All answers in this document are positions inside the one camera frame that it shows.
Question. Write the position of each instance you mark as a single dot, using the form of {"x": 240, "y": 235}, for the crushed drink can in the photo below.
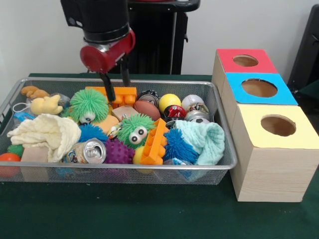
{"x": 93, "y": 152}

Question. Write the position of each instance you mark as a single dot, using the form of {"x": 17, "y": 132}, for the cream cloth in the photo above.
{"x": 49, "y": 134}

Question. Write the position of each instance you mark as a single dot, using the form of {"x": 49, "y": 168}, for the wooden box with three holes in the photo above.
{"x": 274, "y": 174}

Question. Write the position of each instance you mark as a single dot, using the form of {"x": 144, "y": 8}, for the blue spiky ball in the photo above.
{"x": 92, "y": 133}

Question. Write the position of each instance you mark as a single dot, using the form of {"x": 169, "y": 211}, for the dark green table cloth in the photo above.
{"x": 124, "y": 214}
{"x": 310, "y": 88}

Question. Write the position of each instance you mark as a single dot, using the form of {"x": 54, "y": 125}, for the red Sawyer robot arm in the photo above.
{"x": 97, "y": 17}

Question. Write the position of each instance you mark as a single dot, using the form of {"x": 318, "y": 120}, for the black monitor on stand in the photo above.
{"x": 306, "y": 49}

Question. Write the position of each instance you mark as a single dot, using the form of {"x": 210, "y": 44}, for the orange-red ball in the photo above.
{"x": 8, "y": 158}

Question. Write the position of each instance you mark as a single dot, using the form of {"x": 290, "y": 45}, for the orange toy brick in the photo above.
{"x": 127, "y": 94}
{"x": 154, "y": 144}

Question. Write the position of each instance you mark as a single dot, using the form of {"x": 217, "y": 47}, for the shallow mesh bin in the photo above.
{"x": 124, "y": 176}

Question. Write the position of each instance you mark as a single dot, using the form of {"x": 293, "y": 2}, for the mint cloth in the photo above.
{"x": 204, "y": 142}

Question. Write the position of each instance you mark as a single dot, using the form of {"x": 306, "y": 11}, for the green spiky ball with eyes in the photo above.
{"x": 134, "y": 124}
{"x": 88, "y": 104}

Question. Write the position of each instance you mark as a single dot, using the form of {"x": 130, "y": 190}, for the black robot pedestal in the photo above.
{"x": 154, "y": 44}

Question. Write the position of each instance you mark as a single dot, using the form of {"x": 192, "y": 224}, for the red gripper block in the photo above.
{"x": 109, "y": 57}

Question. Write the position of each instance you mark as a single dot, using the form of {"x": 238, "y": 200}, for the purple spiky ball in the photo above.
{"x": 118, "y": 152}

